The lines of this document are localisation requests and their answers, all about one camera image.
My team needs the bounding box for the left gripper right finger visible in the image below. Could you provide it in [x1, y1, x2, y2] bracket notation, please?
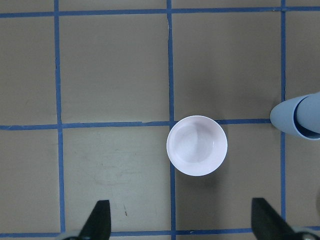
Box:
[251, 197, 320, 240]

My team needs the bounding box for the blue cup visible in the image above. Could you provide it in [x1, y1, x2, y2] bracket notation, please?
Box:
[270, 94, 320, 141]
[296, 92, 320, 134]

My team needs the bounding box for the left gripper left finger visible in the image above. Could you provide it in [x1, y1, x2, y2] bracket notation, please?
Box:
[59, 200, 111, 240]

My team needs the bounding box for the pink bowl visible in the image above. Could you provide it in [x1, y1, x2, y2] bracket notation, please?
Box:
[166, 115, 228, 177]

